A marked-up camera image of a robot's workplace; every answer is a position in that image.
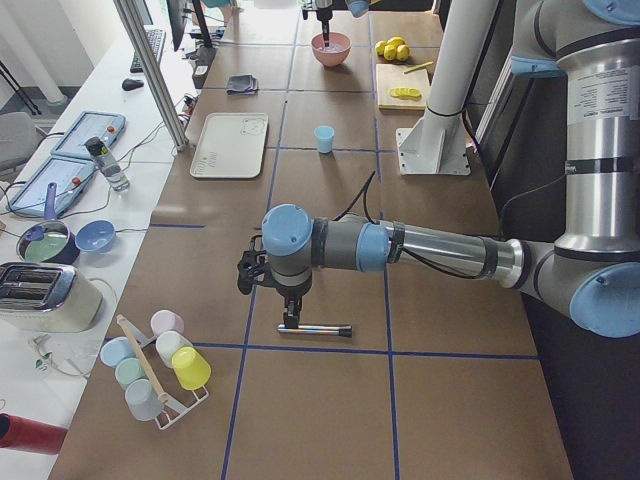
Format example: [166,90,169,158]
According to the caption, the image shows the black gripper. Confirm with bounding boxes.
[315,0,333,48]
[275,279,312,329]

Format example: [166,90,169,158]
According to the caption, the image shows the clear ice cubes pile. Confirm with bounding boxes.
[315,42,349,55]

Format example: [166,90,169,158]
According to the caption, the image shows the light blue plastic cup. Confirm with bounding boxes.
[314,125,335,154]

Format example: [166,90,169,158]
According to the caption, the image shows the yellow cup on rack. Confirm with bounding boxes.
[171,346,212,391]

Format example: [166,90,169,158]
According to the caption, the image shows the pink cup on rack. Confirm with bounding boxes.
[150,309,185,337]

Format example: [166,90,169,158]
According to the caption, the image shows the white cup on rack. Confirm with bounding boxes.
[155,330,193,369]

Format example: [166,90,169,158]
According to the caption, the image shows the green cup on rack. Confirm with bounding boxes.
[114,358,146,391]

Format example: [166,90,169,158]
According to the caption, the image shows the grey cup on rack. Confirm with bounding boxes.
[125,378,163,421]

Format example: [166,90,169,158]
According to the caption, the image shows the blue cup on rack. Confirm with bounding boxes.
[99,336,135,368]

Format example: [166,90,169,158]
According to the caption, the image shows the pink bowl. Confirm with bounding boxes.
[311,32,351,67]

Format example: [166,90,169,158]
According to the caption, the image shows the wooden cutting board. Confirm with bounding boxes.
[375,64,430,111]

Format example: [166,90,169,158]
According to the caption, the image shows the lemon slices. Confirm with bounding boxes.
[389,87,422,100]

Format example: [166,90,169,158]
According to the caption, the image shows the folded grey cloth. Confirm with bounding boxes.
[226,74,259,95]

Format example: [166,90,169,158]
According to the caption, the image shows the cream bear serving tray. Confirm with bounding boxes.
[189,113,269,179]

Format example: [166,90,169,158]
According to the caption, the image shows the black keyboard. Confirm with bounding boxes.
[129,28,167,74]

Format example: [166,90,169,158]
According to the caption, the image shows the black computer mouse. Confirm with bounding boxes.
[121,78,144,92]

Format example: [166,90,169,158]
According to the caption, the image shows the blue bowl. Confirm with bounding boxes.
[75,220,116,253]

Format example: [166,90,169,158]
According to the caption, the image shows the blue teach pendant far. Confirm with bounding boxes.
[51,111,126,160]

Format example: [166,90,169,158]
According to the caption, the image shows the blue teach pendant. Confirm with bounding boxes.
[51,111,126,160]
[7,155,99,219]

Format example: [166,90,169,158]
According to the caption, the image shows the clear water bottle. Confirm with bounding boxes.
[84,137,130,192]

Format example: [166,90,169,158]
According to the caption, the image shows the blue pot with lid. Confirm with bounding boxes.
[16,182,80,265]

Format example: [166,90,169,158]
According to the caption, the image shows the steel toaster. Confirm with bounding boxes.
[1,262,102,333]

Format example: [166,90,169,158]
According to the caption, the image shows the blue teach pendant near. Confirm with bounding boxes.
[7,155,99,219]

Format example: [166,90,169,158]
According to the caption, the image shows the red bottle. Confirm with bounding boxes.
[1,413,68,455]

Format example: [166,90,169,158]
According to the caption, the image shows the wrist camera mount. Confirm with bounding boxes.
[237,234,275,295]

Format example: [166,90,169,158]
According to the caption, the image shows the steel muddler black handle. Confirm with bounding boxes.
[277,324,352,338]

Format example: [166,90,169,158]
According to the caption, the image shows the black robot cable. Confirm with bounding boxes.
[332,171,486,277]

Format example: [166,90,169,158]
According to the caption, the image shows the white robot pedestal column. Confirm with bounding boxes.
[425,0,499,118]

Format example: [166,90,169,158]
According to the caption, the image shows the white wire cup rack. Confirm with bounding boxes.
[116,314,210,431]

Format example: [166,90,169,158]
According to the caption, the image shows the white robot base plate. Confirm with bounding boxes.
[395,111,471,176]

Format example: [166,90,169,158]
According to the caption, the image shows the aluminium frame post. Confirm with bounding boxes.
[114,0,188,152]

